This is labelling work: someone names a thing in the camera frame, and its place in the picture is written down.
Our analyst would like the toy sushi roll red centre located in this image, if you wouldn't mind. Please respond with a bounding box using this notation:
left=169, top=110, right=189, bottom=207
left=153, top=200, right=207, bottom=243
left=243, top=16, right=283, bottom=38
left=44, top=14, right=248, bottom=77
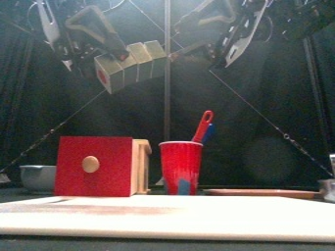
left=93, top=39, right=168, bottom=96

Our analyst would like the wooden box red drawer front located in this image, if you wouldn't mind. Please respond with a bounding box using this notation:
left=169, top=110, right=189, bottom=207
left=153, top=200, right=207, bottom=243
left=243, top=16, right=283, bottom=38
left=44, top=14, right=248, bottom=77
left=53, top=136, right=153, bottom=198

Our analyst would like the red plastic cup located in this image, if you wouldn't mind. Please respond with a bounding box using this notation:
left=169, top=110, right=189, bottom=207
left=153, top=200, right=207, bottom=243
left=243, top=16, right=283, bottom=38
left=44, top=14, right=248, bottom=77
left=157, top=140, right=204, bottom=196

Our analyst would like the blue-grey bowl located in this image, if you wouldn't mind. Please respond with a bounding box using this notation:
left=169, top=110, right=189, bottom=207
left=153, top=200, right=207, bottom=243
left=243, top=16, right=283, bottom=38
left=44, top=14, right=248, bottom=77
left=19, top=165, right=57, bottom=193

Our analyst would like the pink flat tray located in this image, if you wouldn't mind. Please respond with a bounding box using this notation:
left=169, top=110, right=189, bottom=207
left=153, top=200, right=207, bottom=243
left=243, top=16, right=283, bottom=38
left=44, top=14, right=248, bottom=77
left=203, top=187, right=322, bottom=200

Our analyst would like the white cutting board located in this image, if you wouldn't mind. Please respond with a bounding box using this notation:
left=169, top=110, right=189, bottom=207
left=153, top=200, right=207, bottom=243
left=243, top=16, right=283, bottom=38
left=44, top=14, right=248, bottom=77
left=0, top=194, right=335, bottom=244

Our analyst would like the small metal cup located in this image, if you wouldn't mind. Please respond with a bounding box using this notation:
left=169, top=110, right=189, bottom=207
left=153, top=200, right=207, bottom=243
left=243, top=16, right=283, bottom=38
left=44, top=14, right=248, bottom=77
left=316, top=154, right=335, bottom=204

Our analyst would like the red utensil handle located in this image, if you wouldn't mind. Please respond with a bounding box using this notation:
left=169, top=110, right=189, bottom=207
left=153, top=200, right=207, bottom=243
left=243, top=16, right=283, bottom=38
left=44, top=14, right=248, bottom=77
left=191, top=110, right=215, bottom=144

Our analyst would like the blue utensil handle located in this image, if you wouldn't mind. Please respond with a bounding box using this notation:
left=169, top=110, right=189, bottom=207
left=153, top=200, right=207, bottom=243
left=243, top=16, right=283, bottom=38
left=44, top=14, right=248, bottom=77
left=200, top=123, right=218, bottom=145

